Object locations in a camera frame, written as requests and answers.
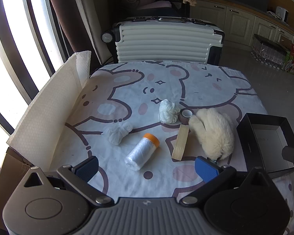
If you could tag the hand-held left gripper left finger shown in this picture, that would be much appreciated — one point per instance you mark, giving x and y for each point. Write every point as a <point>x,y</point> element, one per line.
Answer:
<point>87,170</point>

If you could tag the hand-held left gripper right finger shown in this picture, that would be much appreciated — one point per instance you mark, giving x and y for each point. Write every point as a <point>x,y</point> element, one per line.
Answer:
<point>207,172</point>

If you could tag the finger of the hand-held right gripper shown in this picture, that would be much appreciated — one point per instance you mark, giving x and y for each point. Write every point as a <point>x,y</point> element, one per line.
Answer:
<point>291,153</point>

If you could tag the bundle of wooden sticks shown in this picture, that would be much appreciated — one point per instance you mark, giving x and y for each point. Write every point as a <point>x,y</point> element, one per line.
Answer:
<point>180,142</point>

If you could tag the white fluffy plush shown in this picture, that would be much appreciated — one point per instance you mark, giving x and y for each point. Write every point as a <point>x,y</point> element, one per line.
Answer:
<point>213,132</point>

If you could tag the black box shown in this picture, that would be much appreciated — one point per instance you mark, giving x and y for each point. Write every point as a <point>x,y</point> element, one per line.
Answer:
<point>245,137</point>

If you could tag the plastic film roll orange cap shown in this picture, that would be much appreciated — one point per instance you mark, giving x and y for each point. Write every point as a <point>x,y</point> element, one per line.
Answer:
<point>142,154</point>

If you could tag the brown tape roll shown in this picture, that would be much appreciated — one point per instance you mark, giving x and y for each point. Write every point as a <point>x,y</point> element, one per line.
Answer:
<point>183,118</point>

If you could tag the white yarn ball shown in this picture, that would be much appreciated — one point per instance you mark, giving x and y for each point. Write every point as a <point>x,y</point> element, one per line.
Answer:
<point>167,112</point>

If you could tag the white knotted mesh bag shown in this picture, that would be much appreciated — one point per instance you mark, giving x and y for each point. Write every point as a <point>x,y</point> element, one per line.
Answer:
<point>116,135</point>

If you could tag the white foam board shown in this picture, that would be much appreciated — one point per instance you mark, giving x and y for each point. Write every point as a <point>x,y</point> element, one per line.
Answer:
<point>44,117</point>

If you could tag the cartoon bear printed cloth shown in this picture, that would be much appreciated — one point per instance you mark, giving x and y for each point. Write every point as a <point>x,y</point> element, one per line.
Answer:
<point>137,90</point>

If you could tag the pack of clear bottles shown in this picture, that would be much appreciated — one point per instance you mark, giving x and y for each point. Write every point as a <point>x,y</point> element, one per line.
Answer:
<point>269,51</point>

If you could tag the white paper towel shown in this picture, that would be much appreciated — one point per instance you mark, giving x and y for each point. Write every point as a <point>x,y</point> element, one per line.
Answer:
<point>83,66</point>

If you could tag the white ribbed suitcase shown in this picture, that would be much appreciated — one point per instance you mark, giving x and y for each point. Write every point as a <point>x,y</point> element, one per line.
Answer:
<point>161,44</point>

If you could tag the white countertop appliance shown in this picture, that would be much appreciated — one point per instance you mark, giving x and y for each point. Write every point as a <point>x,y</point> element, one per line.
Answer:
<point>283,13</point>

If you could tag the cream kitchen cabinets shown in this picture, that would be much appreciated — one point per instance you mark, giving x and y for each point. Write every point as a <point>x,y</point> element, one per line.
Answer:
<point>237,19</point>

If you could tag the cream chair back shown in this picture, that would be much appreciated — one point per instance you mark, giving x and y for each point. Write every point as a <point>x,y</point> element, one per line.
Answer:
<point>93,17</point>

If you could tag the brown curtain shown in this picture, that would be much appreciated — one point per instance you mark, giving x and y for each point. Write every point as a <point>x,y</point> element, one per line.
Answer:
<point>61,9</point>

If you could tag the pink folded blanket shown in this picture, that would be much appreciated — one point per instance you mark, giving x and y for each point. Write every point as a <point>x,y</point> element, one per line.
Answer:
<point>154,4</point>

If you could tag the window frame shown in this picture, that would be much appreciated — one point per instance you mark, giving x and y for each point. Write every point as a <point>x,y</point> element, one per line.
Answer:
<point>36,29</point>

